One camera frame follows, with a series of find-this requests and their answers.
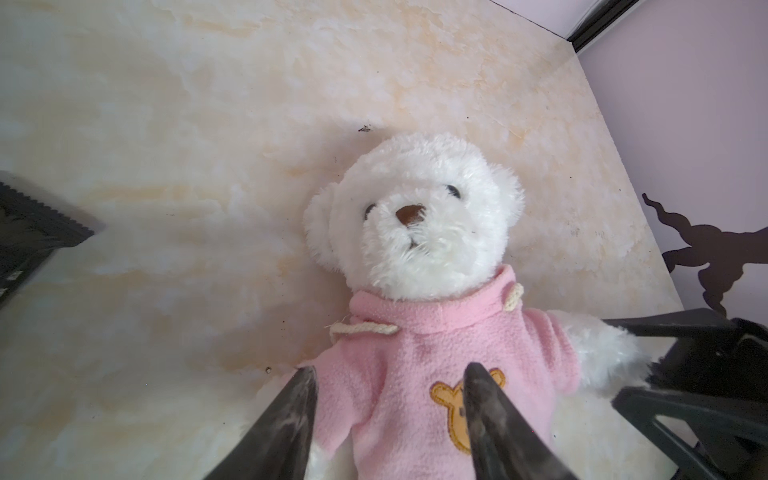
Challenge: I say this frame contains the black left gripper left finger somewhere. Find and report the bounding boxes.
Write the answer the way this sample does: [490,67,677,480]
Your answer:
[205,367,318,480]

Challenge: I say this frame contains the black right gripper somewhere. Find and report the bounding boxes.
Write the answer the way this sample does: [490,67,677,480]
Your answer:
[603,308,767,480]

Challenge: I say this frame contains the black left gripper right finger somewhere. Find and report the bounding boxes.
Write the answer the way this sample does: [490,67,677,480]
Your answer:
[463,362,576,480]

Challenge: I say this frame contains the pink teddy hoodie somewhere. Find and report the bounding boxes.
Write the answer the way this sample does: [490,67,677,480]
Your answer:
[312,265,580,479]

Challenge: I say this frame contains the white teddy bear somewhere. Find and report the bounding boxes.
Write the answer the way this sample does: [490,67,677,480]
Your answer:
[304,133,650,479]

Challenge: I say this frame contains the black snack packet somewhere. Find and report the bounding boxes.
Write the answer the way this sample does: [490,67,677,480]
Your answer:
[1,171,105,306]

